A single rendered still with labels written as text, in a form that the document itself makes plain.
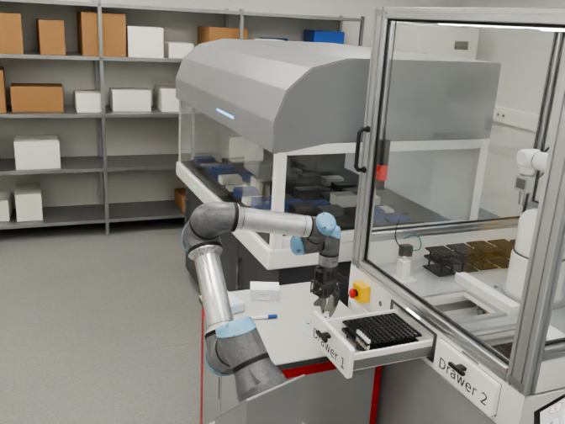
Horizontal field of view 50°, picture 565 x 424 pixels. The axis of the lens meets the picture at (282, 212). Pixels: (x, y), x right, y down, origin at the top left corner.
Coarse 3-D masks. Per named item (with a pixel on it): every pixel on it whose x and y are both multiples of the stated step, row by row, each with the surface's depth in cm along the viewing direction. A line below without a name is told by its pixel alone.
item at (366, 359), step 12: (372, 312) 229; (384, 312) 230; (396, 312) 232; (336, 324) 223; (432, 336) 214; (384, 348) 204; (396, 348) 205; (408, 348) 207; (420, 348) 209; (360, 360) 200; (372, 360) 202; (384, 360) 204; (396, 360) 207
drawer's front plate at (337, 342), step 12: (312, 312) 220; (312, 324) 221; (324, 324) 212; (312, 336) 222; (336, 336) 204; (324, 348) 213; (336, 348) 204; (348, 348) 196; (336, 360) 205; (348, 360) 197; (348, 372) 198
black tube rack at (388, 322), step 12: (360, 324) 218; (372, 324) 219; (384, 324) 219; (396, 324) 221; (408, 324) 220; (348, 336) 217; (372, 336) 210; (384, 336) 211; (396, 336) 211; (408, 336) 212; (420, 336) 213; (360, 348) 209; (372, 348) 208
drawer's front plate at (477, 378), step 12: (444, 348) 202; (444, 360) 202; (456, 360) 197; (468, 360) 193; (444, 372) 203; (456, 372) 197; (468, 372) 191; (480, 372) 186; (456, 384) 198; (468, 384) 192; (480, 384) 187; (492, 384) 182; (468, 396) 192; (480, 396) 187; (492, 396) 182; (492, 408) 182
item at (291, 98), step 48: (240, 48) 364; (288, 48) 331; (336, 48) 366; (192, 96) 388; (240, 96) 307; (288, 96) 263; (336, 96) 271; (288, 144) 269; (336, 144) 279; (192, 192) 434; (240, 240) 318; (288, 240) 284; (240, 288) 346
